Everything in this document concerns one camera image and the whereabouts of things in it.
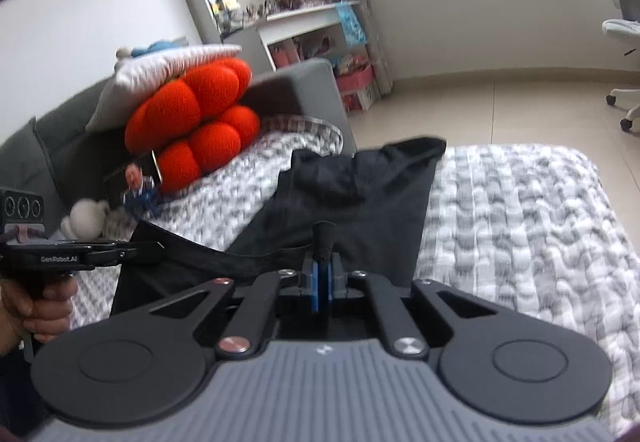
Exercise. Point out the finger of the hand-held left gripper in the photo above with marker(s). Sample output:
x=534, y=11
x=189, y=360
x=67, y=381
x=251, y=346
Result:
x=140, y=253

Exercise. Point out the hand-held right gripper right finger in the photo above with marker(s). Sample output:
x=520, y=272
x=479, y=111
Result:
x=332, y=282

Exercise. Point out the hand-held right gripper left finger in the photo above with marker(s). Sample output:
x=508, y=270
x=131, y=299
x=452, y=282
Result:
x=314, y=286

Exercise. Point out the black t-shirt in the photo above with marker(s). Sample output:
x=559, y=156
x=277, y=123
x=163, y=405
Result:
x=350, y=192

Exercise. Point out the person's left forearm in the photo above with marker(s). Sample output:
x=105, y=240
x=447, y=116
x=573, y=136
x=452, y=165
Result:
x=15, y=397

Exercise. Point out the person's left hand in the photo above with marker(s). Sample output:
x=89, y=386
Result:
x=45, y=317

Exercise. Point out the white plush toy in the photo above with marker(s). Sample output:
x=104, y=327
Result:
x=85, y=222

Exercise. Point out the smartphone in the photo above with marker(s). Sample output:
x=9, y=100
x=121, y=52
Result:
x=132, y=177

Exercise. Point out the red plush cushion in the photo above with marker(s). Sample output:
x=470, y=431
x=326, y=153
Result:
x=190, y=101

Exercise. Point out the white pillow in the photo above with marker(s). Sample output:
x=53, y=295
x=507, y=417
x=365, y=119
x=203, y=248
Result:
x=150, y=71

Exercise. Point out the grey quilted blanket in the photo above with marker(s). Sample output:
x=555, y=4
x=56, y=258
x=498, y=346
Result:
x=525, y=222

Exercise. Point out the pink basket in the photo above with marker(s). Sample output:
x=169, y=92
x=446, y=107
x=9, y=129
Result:
x=355, y=80

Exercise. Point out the blue plush toy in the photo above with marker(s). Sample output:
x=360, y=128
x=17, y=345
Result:
x=160, y=46

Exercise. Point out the blue patterned hanging bag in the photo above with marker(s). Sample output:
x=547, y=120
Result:
x=350, y=24

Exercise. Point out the white bookshelf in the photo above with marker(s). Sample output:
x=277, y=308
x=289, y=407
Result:
x=300, y=16

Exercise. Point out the row of shelf figurines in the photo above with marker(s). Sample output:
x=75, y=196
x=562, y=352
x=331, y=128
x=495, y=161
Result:
x=260, y=9

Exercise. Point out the grey office chair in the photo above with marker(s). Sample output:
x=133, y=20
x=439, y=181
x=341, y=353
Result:
x=625, y=26

